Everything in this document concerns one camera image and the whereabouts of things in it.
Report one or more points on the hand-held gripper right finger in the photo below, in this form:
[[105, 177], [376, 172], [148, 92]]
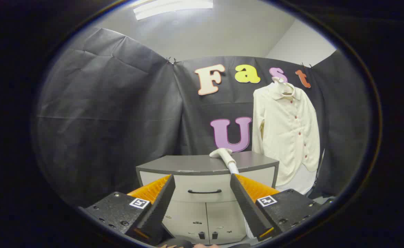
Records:
[[246, 206]]

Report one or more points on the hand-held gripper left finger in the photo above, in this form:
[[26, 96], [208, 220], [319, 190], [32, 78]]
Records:
[[160, 206]]

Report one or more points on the cream garment steamer head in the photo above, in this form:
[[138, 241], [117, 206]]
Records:
[[224, 154]]

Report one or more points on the cream button-up shirt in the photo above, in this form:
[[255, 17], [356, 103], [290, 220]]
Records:
[[284, 131]]

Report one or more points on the white plastic clothes hanger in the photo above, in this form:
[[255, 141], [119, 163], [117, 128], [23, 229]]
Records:
[[280, 81]]

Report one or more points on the small black door knob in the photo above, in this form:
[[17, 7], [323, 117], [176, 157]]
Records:
[[214, 235], [201, 235]]

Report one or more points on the grey and white cabinet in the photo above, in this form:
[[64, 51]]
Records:
[[188, 163]]

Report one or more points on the white fabric panel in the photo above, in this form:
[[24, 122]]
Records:
[[300, 181]]

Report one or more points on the black backdrop cloth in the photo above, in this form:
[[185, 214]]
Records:
[[102, 103]]

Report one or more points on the fluorescent ceiling light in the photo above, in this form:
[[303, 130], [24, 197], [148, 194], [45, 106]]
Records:
[[174, 7]]

